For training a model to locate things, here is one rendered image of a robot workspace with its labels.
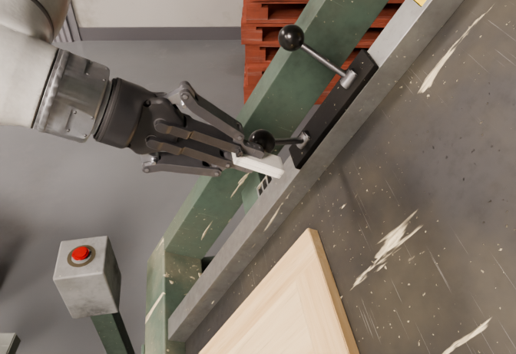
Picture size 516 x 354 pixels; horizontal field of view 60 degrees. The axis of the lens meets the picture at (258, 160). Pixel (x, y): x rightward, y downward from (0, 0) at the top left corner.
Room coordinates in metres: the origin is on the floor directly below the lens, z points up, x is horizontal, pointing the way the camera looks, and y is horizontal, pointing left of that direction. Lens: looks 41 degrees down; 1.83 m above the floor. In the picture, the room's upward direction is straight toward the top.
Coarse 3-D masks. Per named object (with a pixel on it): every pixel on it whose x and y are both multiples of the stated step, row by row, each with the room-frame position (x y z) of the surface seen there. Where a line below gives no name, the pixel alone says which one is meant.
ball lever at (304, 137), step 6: (258, 132) 0.49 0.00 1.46; (264, 132) 0.49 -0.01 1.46; (306, 132) 0.56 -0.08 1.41; (252, 138) 0.49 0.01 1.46; (258, 138) 0.48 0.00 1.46; (264, 138) 0.48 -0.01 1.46; (270, 138) 0.49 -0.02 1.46; (276, 138) 0.52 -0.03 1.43; (282, 138) 0.52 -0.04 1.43; (288, 138) 0.53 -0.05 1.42; (294, 138) 0.54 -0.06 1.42; (300, 138) 0.55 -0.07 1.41; (306, 138) 0.55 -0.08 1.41; (264, 144) 0.48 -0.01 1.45; (270, 144) 0.48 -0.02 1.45; (276, 144) 0.51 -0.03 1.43; (282, 144) 0.52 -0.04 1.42; (300, 144) 0.55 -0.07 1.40; (264, 150) 0.47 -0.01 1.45; (270, 150) 0.48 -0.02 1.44
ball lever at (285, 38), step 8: (280, 32) 0.60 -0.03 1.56; (288, 32) 0.59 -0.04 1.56; (296, 32) 0.59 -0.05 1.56; (280, 40) 0.59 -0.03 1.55; (288, 40) 0.59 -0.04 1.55; (296, 40) 0.59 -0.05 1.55; (288, 48) 0.59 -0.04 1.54; (296, 48) 0.59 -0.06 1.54; (304, 48) 0.59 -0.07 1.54; (312, 48) 0.59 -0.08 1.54; (312, 56) 0.59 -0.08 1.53; (320, 56) 0.58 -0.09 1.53; (328, 64) 0.58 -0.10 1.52; (336, 72) 0.57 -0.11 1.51; (344, 72) 0.57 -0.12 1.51; (352, 72) 0.56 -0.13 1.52; (344, 80) 0.56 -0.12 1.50; (352, 80) 0.56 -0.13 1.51
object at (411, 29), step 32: (448, 0) 0.56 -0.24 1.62; (384, 32) 0.59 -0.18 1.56; (416, 32) 0.55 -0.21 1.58; (384, 64) 0.55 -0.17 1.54; (384, 96) 0.55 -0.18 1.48; (352, 128) 0.54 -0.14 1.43; (288, 160) 0.57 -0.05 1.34; (320, 160) 0.54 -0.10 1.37; (288, 192) 0.53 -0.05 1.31; (256, 224) 0.52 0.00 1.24; (224, 256) 0.53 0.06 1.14; (192, 288) 0.54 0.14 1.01; (224, 288) 0.51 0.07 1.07; (192, 320) 0.50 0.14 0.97
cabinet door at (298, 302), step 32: (288, 256) 0.44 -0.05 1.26; (320, 256) 0.40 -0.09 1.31; (256, 288) 0.44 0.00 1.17; (288, 288) 0.39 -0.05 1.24; (320, 288) 0.35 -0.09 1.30; (256, 320) 0.39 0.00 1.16; (288, 320) 0.35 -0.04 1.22; (320, 320) 0.31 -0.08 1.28; (224, 352) 0.38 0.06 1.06; (256, 352) 0.34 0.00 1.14; (288, 352) 0.31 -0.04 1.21; (320, 352) 0.28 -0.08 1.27; (352, 352) 0.26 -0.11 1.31
